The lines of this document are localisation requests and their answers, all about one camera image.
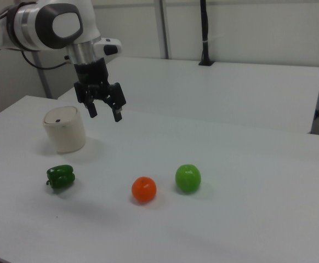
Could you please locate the black camera pole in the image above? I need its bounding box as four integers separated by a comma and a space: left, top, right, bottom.
197, 0, 215, 67

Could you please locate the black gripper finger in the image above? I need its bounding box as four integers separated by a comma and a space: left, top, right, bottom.
85, 98, 99, 119
104, 81, 128, 123

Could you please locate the green bell pepper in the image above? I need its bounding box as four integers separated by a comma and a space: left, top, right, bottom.
45, 164, 76, 190

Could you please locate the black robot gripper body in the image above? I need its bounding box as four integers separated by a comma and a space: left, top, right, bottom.
73, 58, 112, 104

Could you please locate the green apple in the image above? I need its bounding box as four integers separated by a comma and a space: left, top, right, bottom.
174, 163, 202, 194

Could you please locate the orange mandarin fruit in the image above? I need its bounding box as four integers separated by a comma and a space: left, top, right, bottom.
131, 176, 158, 204

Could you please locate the cream garbage bin body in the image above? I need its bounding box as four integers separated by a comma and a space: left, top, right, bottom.
43, 106, 87, 155

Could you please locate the cream garbage bin lid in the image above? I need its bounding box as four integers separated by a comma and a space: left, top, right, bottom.
44, 106, 79, 126

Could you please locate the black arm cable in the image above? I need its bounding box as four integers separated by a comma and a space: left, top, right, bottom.
20, 50, 76, 71

